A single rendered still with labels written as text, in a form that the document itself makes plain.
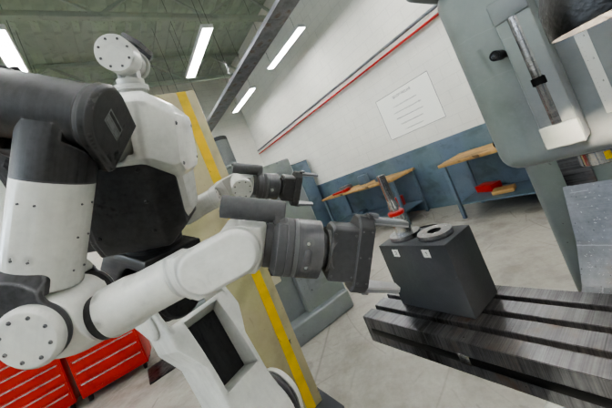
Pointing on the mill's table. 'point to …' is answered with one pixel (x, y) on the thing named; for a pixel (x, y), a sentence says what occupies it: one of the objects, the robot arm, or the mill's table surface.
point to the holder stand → (440, 270)
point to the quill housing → (525, 127)
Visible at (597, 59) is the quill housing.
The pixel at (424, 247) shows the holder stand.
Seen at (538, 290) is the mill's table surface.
